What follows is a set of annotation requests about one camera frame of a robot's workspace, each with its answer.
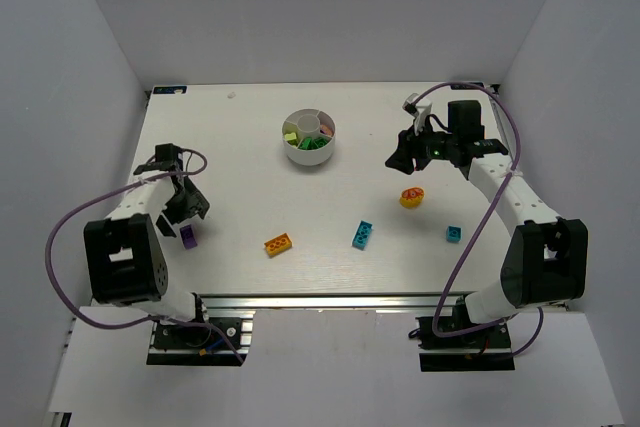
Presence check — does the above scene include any green sloped lego brick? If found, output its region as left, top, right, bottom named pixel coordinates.
left=312, top=138, right=327, bottom=149

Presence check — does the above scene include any dark green curved lego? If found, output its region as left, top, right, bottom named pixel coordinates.
left=299, top=138, right=313, bottom=150

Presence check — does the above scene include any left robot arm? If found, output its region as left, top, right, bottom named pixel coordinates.
left=83, top=143, right=210, bottom=322

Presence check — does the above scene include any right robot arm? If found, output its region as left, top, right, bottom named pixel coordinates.
left=385, top=96, right=588, bottom=331

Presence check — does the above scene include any light purple lego brick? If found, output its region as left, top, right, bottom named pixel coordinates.
left=179, top=225, right=198, bottom=250

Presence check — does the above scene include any yellow orange patterned lego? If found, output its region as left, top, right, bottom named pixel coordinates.
left=399, top=187, right=425, bottom=209

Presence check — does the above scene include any blue label right corner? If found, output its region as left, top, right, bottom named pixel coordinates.
left=449, top=82, right=485, bottom=90

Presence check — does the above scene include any blue label corner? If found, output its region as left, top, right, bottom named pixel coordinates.
left=152, top=85, right=187, bottom=95
left=449, top=82, right=485, bottom=90

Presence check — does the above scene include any blue label left corner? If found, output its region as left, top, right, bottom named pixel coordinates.
left=152, top=85, right=187, bottom=95

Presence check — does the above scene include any long teal lego brick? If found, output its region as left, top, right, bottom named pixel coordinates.
left=352, top=221, right=372, bottom=251

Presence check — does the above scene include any small teal lego brick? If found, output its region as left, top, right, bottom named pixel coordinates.
left=446, top=226, right=462, bottom=243

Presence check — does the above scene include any orange rectangular lego brick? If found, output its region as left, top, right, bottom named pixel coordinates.
left=264, top=233, right=293, bottom=258

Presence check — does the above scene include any white round divided container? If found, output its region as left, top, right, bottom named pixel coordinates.
left=281, top=109, right=336, bottom=167

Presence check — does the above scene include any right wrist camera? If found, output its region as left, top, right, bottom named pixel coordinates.
left=402, top=93, right=432, bottom=136

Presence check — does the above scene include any aluminium front rail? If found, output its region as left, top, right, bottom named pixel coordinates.
left=200, top=293, right=441, bottom=310

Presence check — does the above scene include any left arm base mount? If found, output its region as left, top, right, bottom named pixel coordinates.
left=146, top=309, right=255, bottom=367

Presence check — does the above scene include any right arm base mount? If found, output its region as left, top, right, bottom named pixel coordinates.
left=407, top=316, right=515, bottom=373

